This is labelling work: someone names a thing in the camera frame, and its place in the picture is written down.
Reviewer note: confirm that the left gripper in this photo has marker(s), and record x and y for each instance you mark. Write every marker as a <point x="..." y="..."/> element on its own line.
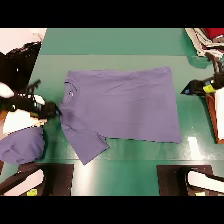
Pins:
<point x="50" y="110"/>

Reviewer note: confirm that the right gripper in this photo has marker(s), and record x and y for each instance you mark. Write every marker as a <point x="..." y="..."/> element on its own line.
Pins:
<point x="196" y="87"/>

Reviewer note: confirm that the purple T-shirt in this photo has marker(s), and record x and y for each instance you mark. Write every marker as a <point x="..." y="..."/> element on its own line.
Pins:
<point x="123" y="103"/>

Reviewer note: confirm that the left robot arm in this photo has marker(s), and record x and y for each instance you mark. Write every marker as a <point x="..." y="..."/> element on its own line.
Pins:
<point x="16" y="66"/>

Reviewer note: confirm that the white garment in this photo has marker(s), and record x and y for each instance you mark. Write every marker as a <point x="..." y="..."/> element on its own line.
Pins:
<point x="20" y="121"/>

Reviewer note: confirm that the heap of clothes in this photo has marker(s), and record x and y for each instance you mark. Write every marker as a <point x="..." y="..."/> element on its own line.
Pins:
<point x="198" y="41"/>

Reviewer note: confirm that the purple garment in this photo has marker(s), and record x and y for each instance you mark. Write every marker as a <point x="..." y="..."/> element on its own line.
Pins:
<point x="21" y="146"/>

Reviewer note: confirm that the red garment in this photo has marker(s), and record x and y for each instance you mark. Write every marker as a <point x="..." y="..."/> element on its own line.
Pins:
<point x="215" y="32"/>

